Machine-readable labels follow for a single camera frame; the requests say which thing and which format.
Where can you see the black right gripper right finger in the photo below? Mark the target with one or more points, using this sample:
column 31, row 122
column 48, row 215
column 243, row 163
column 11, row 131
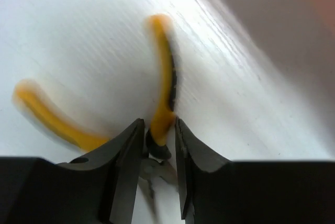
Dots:
column 213, row 189

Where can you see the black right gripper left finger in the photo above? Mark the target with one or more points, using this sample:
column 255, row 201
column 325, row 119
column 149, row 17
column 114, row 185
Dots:
column 98, row 187

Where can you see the yellow pliers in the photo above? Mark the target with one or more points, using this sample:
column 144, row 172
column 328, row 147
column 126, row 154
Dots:
column 27, row 94

